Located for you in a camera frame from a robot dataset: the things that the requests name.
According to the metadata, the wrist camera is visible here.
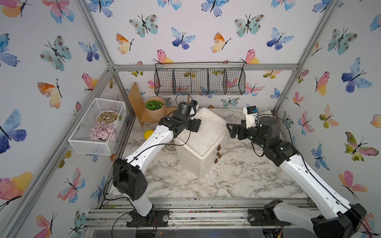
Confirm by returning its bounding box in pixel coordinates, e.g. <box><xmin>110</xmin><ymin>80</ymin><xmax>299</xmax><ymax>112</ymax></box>
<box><xmin>243</xmin><ymin>106</ymin><xmax>259</xmax><ymax>129</ymax></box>
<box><xmin>190</xmin><ymin>100</ymin><xmax>198</xmax><ymax>114</ymax></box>

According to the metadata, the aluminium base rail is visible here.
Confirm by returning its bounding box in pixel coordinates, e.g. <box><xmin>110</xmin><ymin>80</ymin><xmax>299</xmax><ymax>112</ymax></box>
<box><xmin>84</xmin><ymin>198</ymin><xmax>297</xmax><ymax>235</ymax></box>

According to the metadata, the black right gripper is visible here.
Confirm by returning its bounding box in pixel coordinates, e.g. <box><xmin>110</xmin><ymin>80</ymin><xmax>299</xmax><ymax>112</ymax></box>
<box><xmin>227</xmin><ymin>118</ymin><xmax>270</xmax><ymax>153</ymax></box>

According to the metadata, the white top drawer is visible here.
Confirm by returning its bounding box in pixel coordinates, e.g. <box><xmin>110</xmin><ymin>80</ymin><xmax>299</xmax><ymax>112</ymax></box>
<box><xmin>190</xmin><ymin>138</ymin><xmax>228</xmax><ymax>164</ymax></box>

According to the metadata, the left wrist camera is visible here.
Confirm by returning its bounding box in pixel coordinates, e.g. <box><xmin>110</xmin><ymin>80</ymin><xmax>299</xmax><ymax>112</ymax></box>
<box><xmin>190</xmin><ymin>100</ymin><xmax>198</xmax><ymax>114</ymax></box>

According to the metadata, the white mesh wall basket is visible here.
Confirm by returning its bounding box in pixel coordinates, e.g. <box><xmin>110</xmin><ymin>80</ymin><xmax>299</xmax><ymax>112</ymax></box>
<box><xmin>68</xmin><ymin>98</ymin><xmax>127</xmax><ymax>156</ymax></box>

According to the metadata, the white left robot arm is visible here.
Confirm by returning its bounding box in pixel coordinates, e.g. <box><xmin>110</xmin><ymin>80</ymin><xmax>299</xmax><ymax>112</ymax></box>
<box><xmin>111</xmin><ymin>100</ymin><xmax>201</xmax><ymax>217</ymax></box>

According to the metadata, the white plastic drawer cabinet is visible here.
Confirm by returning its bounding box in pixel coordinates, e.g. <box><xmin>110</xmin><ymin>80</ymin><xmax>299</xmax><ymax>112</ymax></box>
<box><xmin>174</xmin><ymin>108</ymin><xmax>229</xmax><ymax>179</ymax></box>

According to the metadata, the bowl of pebbles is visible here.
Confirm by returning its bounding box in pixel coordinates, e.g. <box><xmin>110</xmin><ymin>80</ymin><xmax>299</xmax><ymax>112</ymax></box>
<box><xmin>96</xmin><ymin>111</ymin><xmax>119</xmax><ymax>125</ymax></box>

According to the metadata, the peach pot green plant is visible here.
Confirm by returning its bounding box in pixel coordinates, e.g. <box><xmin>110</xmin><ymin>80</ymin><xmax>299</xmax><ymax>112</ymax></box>
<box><xmin>144</xmin><ymin>97</ymin><xmax>166</xmax><ymax>121</ymax></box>

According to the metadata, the wooden shelf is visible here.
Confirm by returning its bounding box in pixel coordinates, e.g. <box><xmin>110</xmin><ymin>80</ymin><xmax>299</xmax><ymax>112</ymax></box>
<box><xmin>128</xmin><ymin>82</ymin><xmax>177</xmax><ymax>127</ymax></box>

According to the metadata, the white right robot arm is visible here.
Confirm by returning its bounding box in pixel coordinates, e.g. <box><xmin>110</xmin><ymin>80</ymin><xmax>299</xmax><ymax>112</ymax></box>
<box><xmin>226</xmin><ymin>115</ymin><xmax>367</xmax><ymax>238</ymax></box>

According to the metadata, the yellow cap bottle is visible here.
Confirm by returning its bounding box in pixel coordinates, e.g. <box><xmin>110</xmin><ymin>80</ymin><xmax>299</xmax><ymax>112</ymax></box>
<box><xmin>144</xmin><ymin>130</ymin><xmax>154</xmax><ymax>140</ymax></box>

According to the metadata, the black wire wall basket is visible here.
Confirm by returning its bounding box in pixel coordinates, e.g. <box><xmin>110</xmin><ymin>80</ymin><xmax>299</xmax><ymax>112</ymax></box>
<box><xmin>151</xmin><ymin>62</ymin><xmax>246</xmax><ymax>98</ymax></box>

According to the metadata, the pink flower succulent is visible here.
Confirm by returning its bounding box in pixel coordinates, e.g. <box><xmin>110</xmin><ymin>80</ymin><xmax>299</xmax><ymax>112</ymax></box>
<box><xmin>90</xmin><ymin>123</ymin><xmax>117</xmax><ymax>142</ymax></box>

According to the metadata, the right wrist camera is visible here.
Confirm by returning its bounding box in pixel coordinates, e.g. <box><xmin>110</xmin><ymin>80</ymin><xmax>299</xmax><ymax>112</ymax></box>
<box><xmin>243</xmin><ymin>106</ymin><xmax>259</xmax><ymax>129</ymax></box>

